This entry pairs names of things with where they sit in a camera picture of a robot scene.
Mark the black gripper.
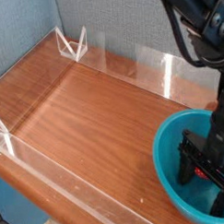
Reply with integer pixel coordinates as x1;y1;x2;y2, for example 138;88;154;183
178;129;224;218

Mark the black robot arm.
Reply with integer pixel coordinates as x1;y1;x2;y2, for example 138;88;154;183
160;0;224;218

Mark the red toy strawberry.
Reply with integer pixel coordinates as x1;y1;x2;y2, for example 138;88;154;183
195;168;209;180

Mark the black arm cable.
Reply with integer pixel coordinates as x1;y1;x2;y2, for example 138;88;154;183
156;0;224;73

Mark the blue plastic bowl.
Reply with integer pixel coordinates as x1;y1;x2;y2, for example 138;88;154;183
152;109;224;224

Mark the clear acrylic left barrier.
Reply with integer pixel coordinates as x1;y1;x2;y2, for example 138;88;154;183
0;27;65;82

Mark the clear acrylic front barrier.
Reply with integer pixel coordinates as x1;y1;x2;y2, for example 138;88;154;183
0;119;154;224

